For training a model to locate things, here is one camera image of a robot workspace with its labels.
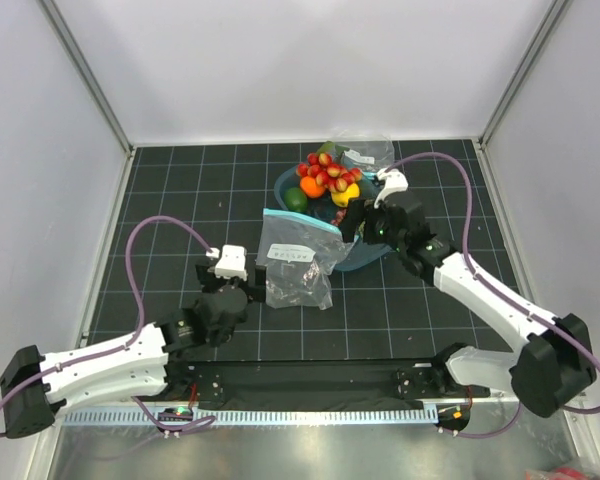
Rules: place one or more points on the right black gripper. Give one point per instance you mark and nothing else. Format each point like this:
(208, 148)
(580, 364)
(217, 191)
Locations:
(357, 211)

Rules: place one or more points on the clear zip top bag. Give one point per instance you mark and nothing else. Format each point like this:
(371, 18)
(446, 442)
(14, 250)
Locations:
(299, 253)

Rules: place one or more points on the purple grape bunch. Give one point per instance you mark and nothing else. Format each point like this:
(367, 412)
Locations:
(339, 216)

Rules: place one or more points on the slotted white cable duct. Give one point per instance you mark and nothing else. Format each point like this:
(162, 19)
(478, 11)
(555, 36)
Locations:
(129, 415)

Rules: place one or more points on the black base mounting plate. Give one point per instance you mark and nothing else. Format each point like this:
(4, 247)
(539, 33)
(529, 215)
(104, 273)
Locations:
(311, 386)

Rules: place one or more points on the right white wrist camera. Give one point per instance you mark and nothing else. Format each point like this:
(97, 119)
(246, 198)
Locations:
(391, 181)

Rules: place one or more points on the red cherry fruit cluster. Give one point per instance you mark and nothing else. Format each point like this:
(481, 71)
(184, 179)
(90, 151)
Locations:
(329, 171)

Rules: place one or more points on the orange fruit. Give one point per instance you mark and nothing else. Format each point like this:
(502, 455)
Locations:
(311, 188)

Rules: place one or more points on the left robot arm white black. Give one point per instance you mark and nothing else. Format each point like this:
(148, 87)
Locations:
(37, 389)

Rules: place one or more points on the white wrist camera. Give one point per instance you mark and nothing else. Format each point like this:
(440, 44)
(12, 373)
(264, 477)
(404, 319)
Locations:
(228, 262)
(391, 181)

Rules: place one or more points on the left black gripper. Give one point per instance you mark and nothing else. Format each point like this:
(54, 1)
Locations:
(210, 281)

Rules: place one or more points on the green leaf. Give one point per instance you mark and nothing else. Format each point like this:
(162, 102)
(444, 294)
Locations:
(332, 148)

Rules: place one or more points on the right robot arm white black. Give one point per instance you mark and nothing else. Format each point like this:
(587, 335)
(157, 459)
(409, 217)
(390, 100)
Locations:
(549, 361)

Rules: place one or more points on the green lime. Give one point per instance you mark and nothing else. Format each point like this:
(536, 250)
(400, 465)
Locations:
(295, 200)

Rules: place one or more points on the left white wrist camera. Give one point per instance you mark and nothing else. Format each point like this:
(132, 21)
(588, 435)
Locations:
(228, 262)

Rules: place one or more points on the yellow lemon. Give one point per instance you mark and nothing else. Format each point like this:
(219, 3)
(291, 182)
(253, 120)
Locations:
(342, 199)

